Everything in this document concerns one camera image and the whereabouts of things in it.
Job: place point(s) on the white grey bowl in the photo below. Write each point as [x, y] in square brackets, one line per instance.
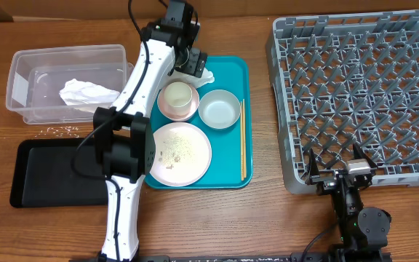
[219, 109]

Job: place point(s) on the black tray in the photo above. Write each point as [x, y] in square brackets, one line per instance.
[43, 176]

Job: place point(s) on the wooden chopstick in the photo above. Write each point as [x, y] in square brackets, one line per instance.
[245, 163]
[241, 145]

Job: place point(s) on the grey dishwasher rack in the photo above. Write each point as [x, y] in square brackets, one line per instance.
[347, 79]

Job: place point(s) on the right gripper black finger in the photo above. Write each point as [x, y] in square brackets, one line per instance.
[313, 171]
[359, 154]

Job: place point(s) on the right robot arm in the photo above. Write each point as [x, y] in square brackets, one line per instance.
[363, 230]

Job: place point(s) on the large pink dirty plate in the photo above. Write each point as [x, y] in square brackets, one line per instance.
[183, 154]

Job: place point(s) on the small pink saucer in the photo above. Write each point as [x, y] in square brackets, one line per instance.
[163, 108]

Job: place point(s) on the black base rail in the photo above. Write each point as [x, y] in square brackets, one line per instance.
[293, 257]

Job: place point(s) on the white cup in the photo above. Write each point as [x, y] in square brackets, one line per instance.
[178, 97]

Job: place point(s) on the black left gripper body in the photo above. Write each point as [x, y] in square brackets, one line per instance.
[191, 61]

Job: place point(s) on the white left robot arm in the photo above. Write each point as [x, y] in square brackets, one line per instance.
[122, 135]

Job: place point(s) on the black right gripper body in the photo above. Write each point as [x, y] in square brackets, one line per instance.
[326, 182]

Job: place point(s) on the clear plastic bin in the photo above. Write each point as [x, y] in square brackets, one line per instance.
[37, 76]

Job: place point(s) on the teal plastic tray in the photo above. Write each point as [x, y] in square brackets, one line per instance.
[231, 74]

